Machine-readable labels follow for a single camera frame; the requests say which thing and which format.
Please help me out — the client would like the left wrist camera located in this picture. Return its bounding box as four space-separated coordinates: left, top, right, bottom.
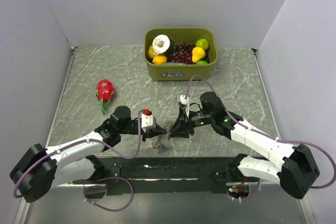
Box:
141 109 156 130

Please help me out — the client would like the olive green plastic bin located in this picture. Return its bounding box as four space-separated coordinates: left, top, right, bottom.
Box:
143 27 218 81

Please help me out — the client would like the aluminium rail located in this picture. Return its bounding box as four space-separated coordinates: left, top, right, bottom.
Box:
24 163 304 188

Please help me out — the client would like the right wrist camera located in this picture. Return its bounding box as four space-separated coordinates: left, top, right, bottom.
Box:
177 94 190 117

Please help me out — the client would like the yellow lemon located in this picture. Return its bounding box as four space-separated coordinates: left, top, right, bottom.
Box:
147 45 156 60

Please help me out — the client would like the orange fruit front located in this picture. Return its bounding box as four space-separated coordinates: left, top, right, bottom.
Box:
152 55 167 65

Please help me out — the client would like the green fruit front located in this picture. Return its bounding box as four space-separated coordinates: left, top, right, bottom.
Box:
196 60 208 65

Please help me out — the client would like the round metal key organizer disc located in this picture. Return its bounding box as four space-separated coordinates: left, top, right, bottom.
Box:
152 120 173 152

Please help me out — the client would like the dark red grapes bunch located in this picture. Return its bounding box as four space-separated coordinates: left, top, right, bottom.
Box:
167 43 195 65

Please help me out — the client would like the green lime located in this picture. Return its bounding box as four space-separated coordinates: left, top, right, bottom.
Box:
195 38 209 51

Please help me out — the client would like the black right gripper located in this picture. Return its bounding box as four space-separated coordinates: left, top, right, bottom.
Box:
169 106 214 138

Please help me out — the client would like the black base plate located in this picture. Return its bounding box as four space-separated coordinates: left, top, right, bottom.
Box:
72 157 291 196

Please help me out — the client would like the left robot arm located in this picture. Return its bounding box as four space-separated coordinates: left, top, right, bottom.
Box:
9 106 166 202

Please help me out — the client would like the white black tape roll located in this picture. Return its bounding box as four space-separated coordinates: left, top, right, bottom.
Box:
152 35 175 56

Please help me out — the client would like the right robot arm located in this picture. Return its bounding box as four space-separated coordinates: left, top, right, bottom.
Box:
169 92 320 199

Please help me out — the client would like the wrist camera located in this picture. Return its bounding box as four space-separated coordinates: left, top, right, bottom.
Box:
141 109 156 130
177 94 190 117

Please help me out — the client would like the red dragon fruit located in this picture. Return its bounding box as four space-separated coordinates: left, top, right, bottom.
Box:
96 79 115 114

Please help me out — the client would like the yellow pear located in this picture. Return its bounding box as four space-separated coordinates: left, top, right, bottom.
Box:
192 47 206 63

